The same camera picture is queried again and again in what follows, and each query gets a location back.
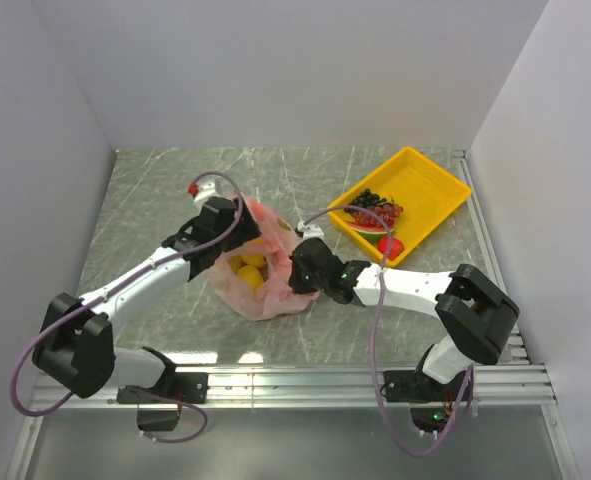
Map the pink plastic bag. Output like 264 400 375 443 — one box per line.
206 197 319 321

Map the yellow lemon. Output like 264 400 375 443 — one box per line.
228 254 268 270
236 265 265 291

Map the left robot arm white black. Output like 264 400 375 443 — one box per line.
32 197 260 402

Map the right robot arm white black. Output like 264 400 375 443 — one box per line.
289 238 520 403

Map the watermelon slice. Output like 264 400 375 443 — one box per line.
347 222 388 245

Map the dark purple grape bunch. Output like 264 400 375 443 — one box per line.
344 188 396 216

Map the red strawberry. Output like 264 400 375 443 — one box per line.
377 237 405 261

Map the red grape bunch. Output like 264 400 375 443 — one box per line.
352 203 404 229

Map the yellow plastic tray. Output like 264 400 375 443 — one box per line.
331 147 471 268

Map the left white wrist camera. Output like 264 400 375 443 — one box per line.
187 179 222 205

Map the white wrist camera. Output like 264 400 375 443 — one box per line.
187 179 222 205
295 220 324 240

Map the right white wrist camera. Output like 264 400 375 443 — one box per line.
295 220 324 240

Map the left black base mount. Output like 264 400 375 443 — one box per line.
116 372 208 444

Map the aluminium rail frame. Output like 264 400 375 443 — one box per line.
10 146 579 479

